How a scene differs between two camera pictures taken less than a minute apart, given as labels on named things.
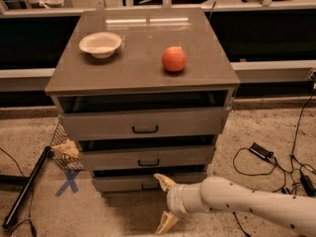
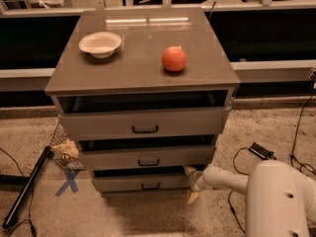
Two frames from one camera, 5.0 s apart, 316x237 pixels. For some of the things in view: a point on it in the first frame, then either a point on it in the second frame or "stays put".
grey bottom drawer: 141,183 stays put
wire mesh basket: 59,158 stays put
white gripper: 173,199 to 201,181
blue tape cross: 69,182 stays put
